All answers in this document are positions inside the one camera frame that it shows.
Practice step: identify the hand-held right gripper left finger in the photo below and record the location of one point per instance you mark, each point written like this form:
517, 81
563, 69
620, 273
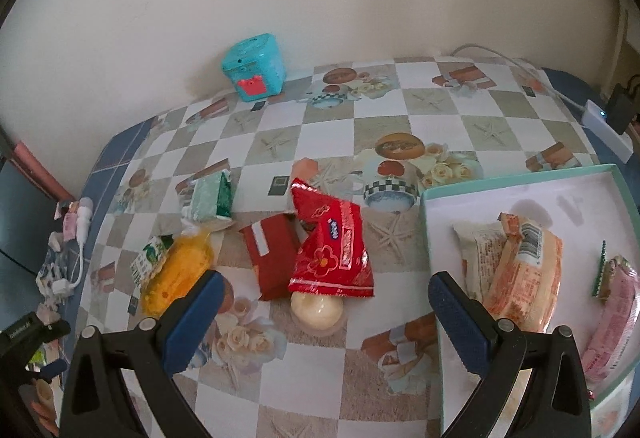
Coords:
192, 318

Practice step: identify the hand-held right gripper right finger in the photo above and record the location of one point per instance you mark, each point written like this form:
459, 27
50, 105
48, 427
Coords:
457, 318

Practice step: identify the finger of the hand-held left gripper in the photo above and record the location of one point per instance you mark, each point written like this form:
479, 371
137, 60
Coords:
54, 368

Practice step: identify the yellow clear-wrapped snack packet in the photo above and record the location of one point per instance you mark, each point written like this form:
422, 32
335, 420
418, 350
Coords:
177, 268

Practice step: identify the white printed snack packet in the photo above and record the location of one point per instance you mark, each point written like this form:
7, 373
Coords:
477, 258

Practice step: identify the green cow-print milk packet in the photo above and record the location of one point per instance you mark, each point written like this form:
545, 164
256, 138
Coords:
149, 258

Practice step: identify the orange barcode snack packet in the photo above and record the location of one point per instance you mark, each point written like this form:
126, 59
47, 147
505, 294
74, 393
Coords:
527, 273

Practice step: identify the dark red white-striped snack packet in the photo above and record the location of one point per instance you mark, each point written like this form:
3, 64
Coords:
272, 258

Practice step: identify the teal foil snack packet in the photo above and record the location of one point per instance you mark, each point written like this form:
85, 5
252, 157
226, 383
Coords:
210, 198

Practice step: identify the round cream bun packet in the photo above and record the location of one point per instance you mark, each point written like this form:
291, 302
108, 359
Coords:
317, 313

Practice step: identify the red flower-print snack packet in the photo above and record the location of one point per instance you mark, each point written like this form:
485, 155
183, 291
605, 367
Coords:
332, 253

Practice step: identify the white tray with teal rim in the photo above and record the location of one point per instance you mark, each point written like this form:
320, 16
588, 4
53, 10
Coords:
550, 198

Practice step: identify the pink snack packet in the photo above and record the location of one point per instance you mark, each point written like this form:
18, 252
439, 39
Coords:
615, 318

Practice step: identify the person's left hand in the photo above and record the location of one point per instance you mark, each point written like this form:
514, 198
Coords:
44, 398

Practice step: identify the crumpled white wrappers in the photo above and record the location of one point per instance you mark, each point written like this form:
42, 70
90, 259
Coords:
50, 268

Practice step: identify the dark cabinet panel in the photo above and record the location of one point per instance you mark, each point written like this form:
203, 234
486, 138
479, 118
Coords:
20, 238

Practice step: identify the small pink packet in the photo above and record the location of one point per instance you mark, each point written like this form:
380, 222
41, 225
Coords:
70, 220

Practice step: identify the pink bar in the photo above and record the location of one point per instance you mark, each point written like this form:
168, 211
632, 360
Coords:
42, 170

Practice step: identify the checkered printed tablecloth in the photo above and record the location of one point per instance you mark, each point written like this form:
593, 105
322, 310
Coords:
450, 137

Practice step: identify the white power strip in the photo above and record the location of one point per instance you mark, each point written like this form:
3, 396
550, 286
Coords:
607, 130

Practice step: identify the teal cube toy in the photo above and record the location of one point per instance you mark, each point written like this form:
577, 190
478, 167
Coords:
255, 62

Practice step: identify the black charger plug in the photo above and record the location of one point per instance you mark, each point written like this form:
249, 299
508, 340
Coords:
622, 110

